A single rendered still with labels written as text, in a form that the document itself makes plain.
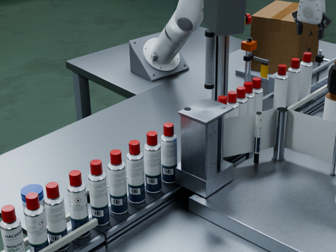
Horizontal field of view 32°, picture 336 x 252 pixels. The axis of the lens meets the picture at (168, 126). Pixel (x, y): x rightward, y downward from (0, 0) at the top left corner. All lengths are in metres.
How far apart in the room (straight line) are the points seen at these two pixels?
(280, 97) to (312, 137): 0.38
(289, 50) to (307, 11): 0.43
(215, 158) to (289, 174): 0.30
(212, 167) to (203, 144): 0.10
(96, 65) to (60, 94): 1.80
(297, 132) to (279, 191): 0.23
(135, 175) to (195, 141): 0.21
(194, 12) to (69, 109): 2.20
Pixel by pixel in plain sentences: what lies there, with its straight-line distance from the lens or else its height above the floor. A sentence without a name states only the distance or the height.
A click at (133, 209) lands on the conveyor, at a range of 1.82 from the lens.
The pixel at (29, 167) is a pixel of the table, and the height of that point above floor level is 0.83.
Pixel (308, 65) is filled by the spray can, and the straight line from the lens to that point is 2.46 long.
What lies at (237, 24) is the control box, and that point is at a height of 1.32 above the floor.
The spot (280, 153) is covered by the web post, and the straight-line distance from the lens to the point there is 2.06.
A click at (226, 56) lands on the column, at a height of 1.15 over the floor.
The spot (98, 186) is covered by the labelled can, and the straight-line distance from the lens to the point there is 1.68.
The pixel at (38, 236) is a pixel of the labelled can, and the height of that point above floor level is 0.97.
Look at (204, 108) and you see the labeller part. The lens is 1.81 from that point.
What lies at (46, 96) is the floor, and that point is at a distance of 4.81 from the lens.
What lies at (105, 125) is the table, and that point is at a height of 0.83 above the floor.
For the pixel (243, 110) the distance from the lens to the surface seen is 2.12.
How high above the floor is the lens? 1.93
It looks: 27 degrees down
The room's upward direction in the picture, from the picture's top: 1 degrees counter-clockwise
